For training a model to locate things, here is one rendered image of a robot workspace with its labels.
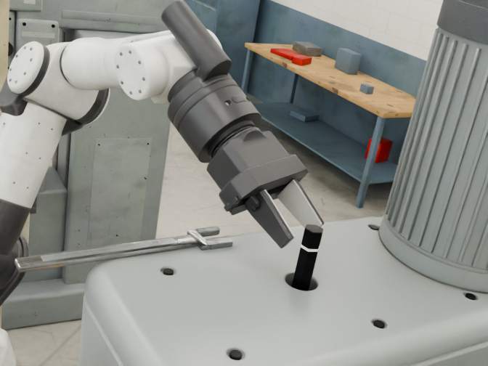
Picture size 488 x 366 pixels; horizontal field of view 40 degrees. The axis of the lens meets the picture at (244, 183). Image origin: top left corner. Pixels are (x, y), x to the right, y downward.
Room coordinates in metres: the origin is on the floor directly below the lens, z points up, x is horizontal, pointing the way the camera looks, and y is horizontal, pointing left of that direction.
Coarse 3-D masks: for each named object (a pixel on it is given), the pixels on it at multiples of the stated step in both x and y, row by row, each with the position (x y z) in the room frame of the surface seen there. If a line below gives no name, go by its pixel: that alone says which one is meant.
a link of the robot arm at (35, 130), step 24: (24, 48) 0.91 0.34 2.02; (24, 72) 0.87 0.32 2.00; (0, 96) 0.91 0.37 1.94; (24, 96) 0.88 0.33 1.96; (0, 120) 0.90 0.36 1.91; (24, 120) 0.88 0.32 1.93; (48, 120) 0.90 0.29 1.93; (72, 120) 0.95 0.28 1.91; (0, 144) 0.86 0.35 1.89; (24, 144) 0.87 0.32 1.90; (48, 144) 0.89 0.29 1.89; (0, 168) 0.84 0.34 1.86; (24, 168) 0.86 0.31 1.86; (0, 192) 0.83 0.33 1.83; (24, 192) 0.85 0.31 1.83
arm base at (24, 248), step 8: (24, 240) 0.86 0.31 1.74; (24, 248) 0.85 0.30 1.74; (24, 256) 0.84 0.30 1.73; (16, 272) 0.82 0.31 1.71; (24, 272) 0.83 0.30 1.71; (16, 280) 0.82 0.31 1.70; (0, 288) 0.82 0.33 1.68; (8, 288) 0.82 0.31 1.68; (0, 296) 0.81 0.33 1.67; (8, 296) 0.82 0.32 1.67; (0, 304) 0.82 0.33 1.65
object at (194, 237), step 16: (144, 240) 0.65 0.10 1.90; (160, 240) 0.66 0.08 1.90; (176, 240) 0.67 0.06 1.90; (192, 240) 0.67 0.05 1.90; (208, 240) 0.68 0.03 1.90; (224, 240) 0.69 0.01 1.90; (32, 256) 0.58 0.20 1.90; (48, 256) 0.58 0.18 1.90; (64, 256) 0.59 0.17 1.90; (80, 256) 0.60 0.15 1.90; (96, 256) 0.60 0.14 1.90; (112, 256) 0.61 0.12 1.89
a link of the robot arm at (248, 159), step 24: (216, 96) 0.71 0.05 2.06; (240, 96) 0.72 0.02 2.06; (192, 120) 0.70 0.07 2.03; (216, 120) 0.69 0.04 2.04; (240, 120) 0.70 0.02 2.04; (192, 144) 0.70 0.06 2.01; (216, 144) 0.69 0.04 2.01; (240, 144) 0.68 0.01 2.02; (264, 144) 0.70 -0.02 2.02; (216, 168) 0.67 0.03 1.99; (240, 168) 0.65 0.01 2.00; (264, 168) 0.66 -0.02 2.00; (288, 168) 0.69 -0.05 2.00; (240, 192) 0.63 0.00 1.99
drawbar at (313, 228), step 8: (312, 224) 0.65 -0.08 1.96; (304, 232) 0.63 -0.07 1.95; (312, 232) 0.63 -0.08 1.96; (320, 232) 0.63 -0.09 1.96; (304, 240) 0.63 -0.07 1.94; (312, 240) 0.63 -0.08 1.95; (320, 240) 0.64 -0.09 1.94; (312, 248) 0.63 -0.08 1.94; (304, 256) 0.63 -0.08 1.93; (312, 256) 0.63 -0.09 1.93; (296, 264) 0.64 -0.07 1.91; (304, 264) 0.63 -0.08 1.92; (312, 264) 0.63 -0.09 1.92; (296, 272) 0.63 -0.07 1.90; (304, 272) 0.63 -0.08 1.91; (312, 272) 0.63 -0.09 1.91; (296, 280) 0.63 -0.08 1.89; (304, 280) 0.63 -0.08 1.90; (296, 288) 0.63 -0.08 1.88; (304, 288) 0.63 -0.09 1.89
